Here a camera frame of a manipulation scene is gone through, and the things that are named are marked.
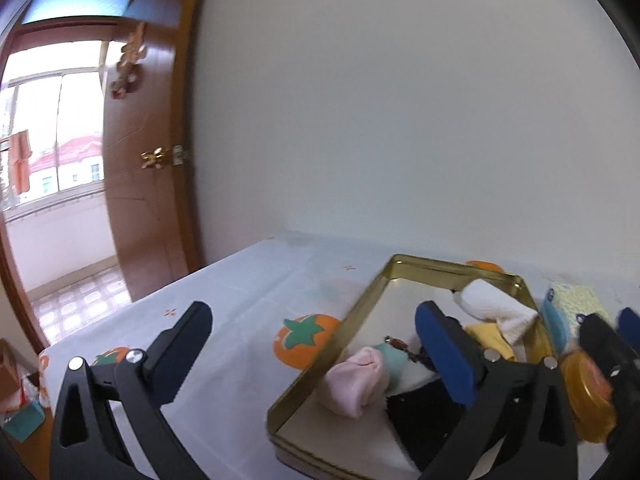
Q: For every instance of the gold door ornament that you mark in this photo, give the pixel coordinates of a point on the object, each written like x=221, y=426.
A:
x=127, y=65

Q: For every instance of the persimmon print tablecloth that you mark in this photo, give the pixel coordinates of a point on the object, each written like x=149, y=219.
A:
x=250, y=300

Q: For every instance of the pink cloth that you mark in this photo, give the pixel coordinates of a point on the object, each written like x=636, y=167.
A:
x=355, y=382

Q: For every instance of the gold rectangular tin box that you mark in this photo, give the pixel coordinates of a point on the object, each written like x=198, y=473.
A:
x=350, y=320

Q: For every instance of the balcony window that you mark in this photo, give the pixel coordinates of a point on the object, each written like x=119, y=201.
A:
x=60, y=125

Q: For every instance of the black cloth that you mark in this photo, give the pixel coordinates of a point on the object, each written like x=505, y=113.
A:
x=425, y=420

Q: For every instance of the brown wooden door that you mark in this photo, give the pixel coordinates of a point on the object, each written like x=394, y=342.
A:
x=150, y=210

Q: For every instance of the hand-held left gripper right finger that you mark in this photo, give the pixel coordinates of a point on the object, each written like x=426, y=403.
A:
x=445, y=355

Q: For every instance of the light teal cloth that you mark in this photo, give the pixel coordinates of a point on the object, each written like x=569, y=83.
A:
x=392, y=360

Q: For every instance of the round gold container pink lid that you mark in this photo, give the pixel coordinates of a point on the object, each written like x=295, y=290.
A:
x=590, y=395

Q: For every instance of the teal packet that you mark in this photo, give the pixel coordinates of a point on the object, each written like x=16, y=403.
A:
x=22, y=422

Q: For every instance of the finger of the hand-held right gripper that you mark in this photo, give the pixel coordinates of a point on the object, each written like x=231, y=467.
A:
x=630, y=327
x=615, y=360

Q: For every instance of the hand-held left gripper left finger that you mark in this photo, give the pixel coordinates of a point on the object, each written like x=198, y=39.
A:
x=192, y=340

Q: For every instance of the yellow patterned tissue pack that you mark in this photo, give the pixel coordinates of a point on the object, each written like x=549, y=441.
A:
x=570, y=310

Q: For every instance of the white towel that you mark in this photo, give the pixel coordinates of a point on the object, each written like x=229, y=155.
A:
x=495, y=305

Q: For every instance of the yellow cloth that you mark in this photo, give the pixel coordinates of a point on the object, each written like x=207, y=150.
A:
x=487, y=337

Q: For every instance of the brass door knob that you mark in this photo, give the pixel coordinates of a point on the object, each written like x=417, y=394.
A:
x=155, y=157

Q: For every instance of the orange hanging cloth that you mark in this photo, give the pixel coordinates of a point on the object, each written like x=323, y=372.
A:
x=21, y=160

